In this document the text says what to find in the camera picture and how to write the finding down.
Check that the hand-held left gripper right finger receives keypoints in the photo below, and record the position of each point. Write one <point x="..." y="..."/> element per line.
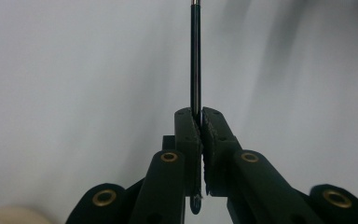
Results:
<point x="219" y="146"/>

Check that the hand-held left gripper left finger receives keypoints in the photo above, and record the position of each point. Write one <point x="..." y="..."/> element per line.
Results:
<point x="189" y="140"/>

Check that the black makeup brush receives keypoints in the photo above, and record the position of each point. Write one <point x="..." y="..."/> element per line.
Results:
<point x="195" y="62"/>

